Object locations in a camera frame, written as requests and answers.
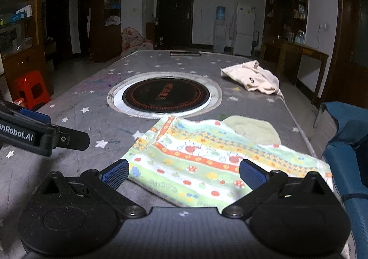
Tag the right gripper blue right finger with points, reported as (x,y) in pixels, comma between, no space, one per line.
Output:
(253,175)

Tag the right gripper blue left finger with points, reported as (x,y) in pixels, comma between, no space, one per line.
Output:
(115,174)

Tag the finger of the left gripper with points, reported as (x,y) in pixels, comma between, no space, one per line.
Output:
(34,132)

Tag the colourful patterned baby cloth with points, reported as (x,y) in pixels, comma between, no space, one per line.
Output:
(196,164)

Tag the red plastic stool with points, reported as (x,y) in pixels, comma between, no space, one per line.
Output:
(30,87)

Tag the pale green towel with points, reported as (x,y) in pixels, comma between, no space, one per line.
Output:
(255,130)

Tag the blue fabric storage bag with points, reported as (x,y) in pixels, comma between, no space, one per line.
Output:
(340,139)

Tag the cream garment with number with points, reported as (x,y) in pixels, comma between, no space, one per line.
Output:
(254,78)

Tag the round black induction cooker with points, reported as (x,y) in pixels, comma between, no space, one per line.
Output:
(154,95)

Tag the wooden side table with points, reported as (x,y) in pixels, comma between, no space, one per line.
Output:
(290,56)

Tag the pink patterned play tent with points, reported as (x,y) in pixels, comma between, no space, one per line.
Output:
(133,41)

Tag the wooden shelf cabinet left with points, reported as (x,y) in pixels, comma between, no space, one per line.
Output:
(22,46)

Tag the water dispenser with bottle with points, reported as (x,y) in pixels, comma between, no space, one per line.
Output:
(219,34)

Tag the white refrigerator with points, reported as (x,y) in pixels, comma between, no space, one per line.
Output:
(243,29)

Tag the dark wooden door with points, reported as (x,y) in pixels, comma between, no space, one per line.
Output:
(175,23)

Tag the dark wall shelf right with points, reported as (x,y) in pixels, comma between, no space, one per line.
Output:
(285,19)

